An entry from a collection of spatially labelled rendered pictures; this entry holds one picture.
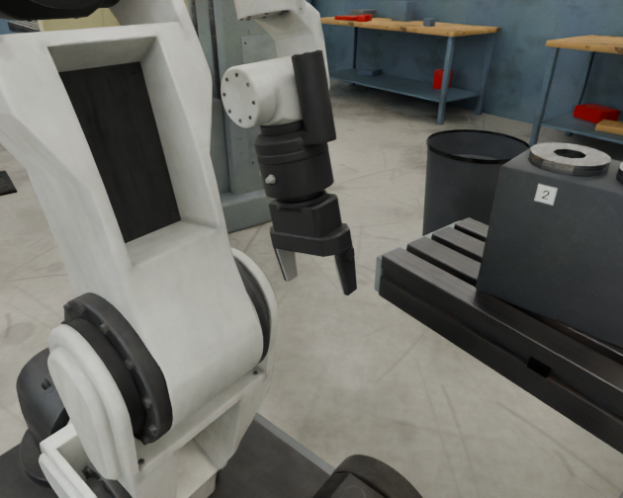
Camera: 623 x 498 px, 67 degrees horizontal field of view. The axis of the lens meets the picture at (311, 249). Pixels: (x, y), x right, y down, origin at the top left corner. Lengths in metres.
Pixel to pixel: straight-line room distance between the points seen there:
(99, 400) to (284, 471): 0.54
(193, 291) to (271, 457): 0.56
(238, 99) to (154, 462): 0.37
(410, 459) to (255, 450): 0.80
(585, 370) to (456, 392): 1.25
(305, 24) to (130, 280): 0.34
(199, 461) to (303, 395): 1.12
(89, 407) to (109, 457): 0.06
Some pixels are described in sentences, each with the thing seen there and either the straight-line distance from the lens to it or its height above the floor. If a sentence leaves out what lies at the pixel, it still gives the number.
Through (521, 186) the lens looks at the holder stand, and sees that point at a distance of 0.63.
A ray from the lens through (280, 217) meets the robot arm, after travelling 0.61.
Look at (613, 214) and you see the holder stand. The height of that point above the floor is 1.08.
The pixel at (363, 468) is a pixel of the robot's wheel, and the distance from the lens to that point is 0.88.
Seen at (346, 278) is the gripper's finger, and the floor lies 0.98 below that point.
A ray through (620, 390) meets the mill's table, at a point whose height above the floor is 0.92.
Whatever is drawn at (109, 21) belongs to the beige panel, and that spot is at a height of 1.20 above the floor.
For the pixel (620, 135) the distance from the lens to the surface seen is 4.54.
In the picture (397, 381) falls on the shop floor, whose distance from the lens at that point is 1.86.
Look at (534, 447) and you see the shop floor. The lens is 1.79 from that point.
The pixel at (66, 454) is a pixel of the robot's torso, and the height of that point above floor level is 0.71.
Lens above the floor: 1.31
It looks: 30 degrees down
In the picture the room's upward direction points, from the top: straight up
